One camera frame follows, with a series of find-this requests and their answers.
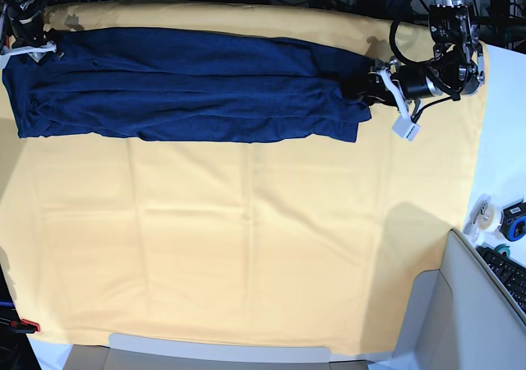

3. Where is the green tape roll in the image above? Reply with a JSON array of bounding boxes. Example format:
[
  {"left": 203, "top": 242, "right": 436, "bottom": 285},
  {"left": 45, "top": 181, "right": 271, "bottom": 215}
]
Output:
[{"left": 494, "top": 244, "right": 510, "bottom": 258}]

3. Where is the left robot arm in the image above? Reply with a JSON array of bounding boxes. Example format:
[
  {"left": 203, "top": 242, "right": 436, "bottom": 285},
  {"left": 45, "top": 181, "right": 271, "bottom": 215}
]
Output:
[{"left": 341, "top": 0, "right": 485, "bottom": 123}]

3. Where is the blue tape measure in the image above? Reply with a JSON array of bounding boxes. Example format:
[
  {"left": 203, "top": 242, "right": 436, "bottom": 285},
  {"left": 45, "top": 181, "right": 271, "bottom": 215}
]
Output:
[{"left": 500, "top": 200, "right": 526, "bottom": 242}]

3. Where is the blue long-sleeve shirt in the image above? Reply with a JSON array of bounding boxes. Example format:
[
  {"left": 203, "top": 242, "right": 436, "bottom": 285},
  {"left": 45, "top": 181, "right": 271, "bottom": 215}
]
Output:
[{"left": 2, "top": 28, "right": 372, "bottom": 143}]

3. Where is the white cardboard box right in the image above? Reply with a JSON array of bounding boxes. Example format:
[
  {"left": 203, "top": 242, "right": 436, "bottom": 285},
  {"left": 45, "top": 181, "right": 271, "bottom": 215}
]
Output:
[{"left": 390, "top": 229, "right": 525, "bottom": 369}]

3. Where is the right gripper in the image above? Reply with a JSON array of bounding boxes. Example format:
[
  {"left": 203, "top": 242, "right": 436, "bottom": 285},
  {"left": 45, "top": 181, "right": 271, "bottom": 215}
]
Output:
[{"left": 1, "top": 18, "right": 64, "bottom": 63}]

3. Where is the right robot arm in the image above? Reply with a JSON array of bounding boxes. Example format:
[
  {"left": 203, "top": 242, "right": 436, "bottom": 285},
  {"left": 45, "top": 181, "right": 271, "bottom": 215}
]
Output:
[{"left": 1, "top": 0, "right": 63, "bottom": 69}]

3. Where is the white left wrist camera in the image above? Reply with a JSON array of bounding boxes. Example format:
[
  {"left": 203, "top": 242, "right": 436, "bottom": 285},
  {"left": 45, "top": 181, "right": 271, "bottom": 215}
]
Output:
[{"left": 392, "top": 116, "right": 421, "bottom": 141}]

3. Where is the black keyboard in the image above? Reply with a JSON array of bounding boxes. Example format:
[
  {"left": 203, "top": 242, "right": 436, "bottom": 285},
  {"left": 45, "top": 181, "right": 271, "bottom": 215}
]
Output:
[{"left": 476, "top": 246, "right": 525, "bottom": 323}]

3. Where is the clear tape roll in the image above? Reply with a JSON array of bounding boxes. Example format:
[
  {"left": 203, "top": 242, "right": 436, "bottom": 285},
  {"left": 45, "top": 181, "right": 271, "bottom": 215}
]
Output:
[{"left": 463, "top": 195, "right": 504, "bottom": 239}]

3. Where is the red clamp bottom left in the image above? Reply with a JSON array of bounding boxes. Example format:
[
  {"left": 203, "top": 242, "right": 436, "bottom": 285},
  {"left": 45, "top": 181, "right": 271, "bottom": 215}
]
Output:
[{"left": 8, "top": 319, "right": 40, "bottom": 335}]

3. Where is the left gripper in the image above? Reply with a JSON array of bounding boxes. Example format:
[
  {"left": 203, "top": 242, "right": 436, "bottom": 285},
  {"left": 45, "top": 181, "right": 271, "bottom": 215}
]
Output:
[{"left": 340, "top": 58, "right": 446, "bottom": 119}]

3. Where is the yellow table cloth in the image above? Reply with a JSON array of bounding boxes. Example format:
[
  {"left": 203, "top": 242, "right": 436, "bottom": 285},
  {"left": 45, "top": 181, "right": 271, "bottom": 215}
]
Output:
[{"left": 0, "top": 0, "right": 492, "bottom": 357}]

